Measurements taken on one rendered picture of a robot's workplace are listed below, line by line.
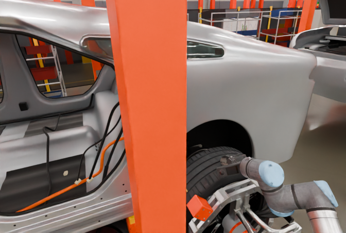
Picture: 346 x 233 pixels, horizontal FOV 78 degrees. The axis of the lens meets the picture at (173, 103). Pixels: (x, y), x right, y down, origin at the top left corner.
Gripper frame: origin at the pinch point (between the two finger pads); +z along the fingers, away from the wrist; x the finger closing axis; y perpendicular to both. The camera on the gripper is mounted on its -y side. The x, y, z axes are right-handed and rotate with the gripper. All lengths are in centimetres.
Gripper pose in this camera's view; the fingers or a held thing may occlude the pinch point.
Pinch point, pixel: (220, 162)
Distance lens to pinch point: 121.7
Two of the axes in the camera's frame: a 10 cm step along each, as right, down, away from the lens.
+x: -2.5, -9.7, 0.3
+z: -3.0, 1.1, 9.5
